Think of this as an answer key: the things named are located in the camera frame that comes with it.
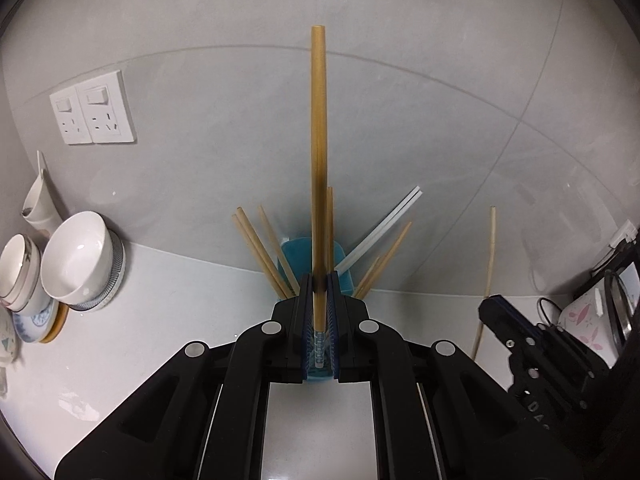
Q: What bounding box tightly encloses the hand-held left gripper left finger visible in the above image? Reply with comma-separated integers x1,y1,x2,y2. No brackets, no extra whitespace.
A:
54,274,314,480

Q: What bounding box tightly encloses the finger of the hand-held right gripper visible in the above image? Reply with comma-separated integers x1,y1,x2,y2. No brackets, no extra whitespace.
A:
478,294,541,357

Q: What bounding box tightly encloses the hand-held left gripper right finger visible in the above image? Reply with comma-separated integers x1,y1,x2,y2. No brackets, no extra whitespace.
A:
326,272,583,480

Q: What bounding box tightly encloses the blue plastic utensil holder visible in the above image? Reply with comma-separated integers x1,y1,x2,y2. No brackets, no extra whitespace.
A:
278,239,347,383

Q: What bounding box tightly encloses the pale printed-end chopstick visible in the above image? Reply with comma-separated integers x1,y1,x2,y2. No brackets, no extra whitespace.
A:
472,206,497,358

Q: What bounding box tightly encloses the group of bamboo chopsticks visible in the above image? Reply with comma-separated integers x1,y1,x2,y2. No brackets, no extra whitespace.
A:
231,186,413,301

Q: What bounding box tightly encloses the brown blue-patterned chopstick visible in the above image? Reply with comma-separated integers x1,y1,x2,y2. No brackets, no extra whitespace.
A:
310,25,329,371

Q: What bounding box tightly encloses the white floral appliance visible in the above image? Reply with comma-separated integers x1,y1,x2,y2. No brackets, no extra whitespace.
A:
555,260,640,368

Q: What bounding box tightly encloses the round metal-rimmed lid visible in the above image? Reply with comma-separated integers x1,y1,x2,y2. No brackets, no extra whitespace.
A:
602,269,633,351

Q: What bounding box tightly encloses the white plug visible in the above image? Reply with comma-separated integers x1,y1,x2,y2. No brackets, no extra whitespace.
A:
610,221,638,251

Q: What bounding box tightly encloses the ribbed white plate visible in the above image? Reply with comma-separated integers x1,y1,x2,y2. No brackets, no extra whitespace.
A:
67,230,125,312

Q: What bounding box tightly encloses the white ceramic bowl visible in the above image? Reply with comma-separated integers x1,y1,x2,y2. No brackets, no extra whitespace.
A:
40,211,113,306

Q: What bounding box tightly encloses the round wooden coaster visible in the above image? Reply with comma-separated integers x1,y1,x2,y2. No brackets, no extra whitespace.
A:
39,305,70,345

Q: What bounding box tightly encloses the white spouted cup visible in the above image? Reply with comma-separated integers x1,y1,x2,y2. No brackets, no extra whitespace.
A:
20,150,63,236

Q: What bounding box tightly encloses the small gold-rimmed bowl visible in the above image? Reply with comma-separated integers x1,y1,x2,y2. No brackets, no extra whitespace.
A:
0,234,42,306

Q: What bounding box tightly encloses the green patterned dish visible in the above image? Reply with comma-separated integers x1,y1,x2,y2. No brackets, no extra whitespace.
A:
0,312,21,366

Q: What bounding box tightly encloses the black cable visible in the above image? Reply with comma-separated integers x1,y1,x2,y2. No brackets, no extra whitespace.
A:
537,297,566,331

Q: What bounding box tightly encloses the white wall socket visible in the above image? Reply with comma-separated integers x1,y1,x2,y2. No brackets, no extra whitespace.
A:
50,85,96,146
75,70,137,145

